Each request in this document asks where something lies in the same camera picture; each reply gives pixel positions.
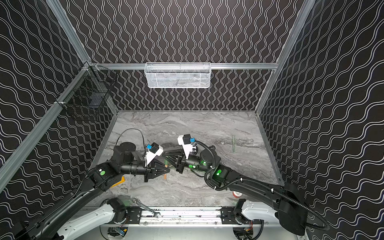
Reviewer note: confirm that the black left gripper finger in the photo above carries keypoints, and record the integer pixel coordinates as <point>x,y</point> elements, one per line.
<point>160,166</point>
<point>161,173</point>

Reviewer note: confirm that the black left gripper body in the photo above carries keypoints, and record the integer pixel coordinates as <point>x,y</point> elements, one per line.
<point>152,171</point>

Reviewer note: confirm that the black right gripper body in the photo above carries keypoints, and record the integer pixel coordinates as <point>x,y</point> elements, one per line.
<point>180,164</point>

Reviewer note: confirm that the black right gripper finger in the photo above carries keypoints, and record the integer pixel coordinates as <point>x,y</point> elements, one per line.
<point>171,162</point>
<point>174,153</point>

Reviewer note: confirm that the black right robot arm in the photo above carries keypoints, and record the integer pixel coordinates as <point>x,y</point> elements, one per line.
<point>290,207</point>

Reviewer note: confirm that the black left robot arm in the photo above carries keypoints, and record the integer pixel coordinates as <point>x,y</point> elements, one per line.
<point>59,224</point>

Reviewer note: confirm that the yellow cube block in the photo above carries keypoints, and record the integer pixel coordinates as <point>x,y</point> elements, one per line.
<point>120,182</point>

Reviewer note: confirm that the silver wrench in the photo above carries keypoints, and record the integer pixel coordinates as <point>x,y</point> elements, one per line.
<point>140,204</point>

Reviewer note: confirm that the red white tape roll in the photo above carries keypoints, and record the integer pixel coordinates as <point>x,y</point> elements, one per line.
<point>237,194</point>

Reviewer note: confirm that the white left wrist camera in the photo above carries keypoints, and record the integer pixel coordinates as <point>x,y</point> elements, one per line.
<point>152,151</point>

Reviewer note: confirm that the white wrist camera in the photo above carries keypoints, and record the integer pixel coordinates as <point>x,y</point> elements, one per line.
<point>188,145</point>
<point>152,151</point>

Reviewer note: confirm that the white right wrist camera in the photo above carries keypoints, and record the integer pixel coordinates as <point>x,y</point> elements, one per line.
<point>188,145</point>

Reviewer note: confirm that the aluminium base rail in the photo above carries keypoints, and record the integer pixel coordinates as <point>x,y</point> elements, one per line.
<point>188,217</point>

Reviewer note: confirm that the white wire mesh basket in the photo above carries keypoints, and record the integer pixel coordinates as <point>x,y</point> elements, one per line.
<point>177,75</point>

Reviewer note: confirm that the black wire basket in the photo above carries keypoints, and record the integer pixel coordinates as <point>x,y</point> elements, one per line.
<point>91,98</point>

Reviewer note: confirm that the aluminium corner frame post left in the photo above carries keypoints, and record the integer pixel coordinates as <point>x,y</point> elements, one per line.
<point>65,23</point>

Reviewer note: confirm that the aluminium corner frame post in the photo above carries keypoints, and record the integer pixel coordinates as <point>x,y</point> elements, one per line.
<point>65,23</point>
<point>288,46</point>

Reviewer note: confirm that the aluminium corner frame post right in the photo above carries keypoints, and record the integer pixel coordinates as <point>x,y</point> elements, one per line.
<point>288,46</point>

